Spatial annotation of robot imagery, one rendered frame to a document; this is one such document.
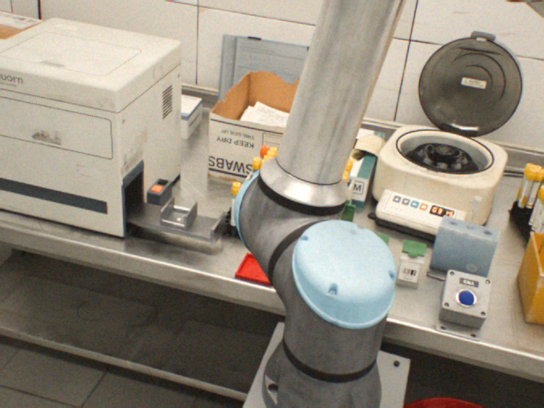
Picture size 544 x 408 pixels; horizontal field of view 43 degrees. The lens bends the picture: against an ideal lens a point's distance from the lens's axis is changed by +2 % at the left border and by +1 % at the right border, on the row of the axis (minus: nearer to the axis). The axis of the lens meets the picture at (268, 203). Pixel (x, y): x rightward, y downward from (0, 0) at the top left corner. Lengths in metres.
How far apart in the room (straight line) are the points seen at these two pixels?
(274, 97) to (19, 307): 0.97
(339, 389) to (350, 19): 0.41
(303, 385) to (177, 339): 1.17
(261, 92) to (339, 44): 0.96
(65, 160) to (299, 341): 0.63
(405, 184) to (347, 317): 0.68
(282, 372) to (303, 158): 0.26
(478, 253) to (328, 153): 0.53
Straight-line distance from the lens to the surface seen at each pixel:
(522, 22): 1.64
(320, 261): 0.75
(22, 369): 2.34
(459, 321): 1.18
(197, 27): 1.79
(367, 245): 0.78
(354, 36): 0.75
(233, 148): 1.46
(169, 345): 1.97
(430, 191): 1.39
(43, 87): 1.23
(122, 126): 1.20
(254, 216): 0.86
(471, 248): 1.26
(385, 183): 1.41
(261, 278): 1.20
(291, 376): 0.84
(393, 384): 0.95
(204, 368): 1.90
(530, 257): 1.28
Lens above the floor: 1.61
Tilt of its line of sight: 31 degrees down
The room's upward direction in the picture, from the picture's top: 5 degrees clockwise
